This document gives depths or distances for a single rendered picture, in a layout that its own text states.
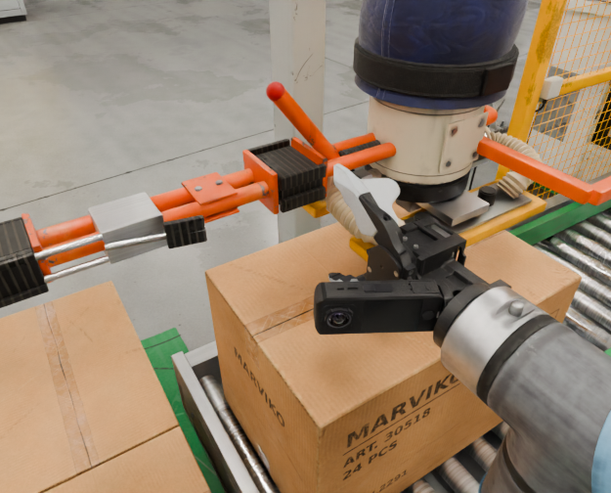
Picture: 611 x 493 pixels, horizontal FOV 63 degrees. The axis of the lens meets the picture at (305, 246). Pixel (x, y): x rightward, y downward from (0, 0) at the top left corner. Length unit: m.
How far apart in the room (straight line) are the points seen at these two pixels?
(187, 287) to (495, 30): 1.96
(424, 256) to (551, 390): 0.16
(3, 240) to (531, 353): 0.51
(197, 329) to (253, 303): 1.32
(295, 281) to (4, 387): 0.83
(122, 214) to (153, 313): 1.73
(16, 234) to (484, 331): 0.47
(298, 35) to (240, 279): 1.02
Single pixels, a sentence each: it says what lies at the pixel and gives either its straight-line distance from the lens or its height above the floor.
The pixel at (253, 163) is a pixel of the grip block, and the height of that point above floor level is 1.26.
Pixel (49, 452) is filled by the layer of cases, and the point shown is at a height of 0.54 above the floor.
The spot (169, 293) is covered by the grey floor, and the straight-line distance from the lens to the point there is 2.40.
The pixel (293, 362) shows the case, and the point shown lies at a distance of 0.80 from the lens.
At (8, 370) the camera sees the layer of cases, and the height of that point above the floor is 0.54.
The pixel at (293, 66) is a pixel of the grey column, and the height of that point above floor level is 1.04.
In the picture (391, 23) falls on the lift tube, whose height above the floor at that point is 1.41.
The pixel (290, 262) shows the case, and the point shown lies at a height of 0.95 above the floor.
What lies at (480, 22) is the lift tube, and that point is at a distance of 0.68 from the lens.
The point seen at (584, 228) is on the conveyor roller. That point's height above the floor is 0.54.
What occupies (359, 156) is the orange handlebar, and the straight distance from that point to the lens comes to 0.71.
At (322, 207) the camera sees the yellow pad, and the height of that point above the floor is 1.12.
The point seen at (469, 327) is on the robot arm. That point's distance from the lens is 0.43.
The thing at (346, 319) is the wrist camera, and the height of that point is 1.24.
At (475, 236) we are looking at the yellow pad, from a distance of 0.79.
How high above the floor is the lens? 1.56
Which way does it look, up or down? 37 degrees down
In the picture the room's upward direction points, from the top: straight up
